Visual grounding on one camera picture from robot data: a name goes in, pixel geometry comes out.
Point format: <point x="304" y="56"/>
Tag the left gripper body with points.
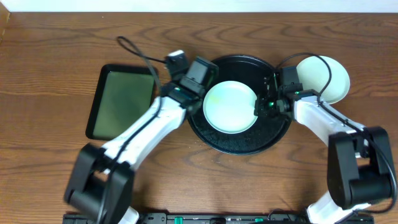
<point x="193" y="106"/>

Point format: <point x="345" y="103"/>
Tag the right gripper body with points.
<point x="263" y="109"/>

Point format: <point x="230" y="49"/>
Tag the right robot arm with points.
<point x="360" y="169"/>

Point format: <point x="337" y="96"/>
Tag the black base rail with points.
<point x="163" y="218"/>

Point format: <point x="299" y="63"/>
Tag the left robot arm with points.
<point x="101" y="182"/>

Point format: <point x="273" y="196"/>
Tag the mint green plate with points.
<point x="229" y="107"/>
<point x="313" y="75"/>

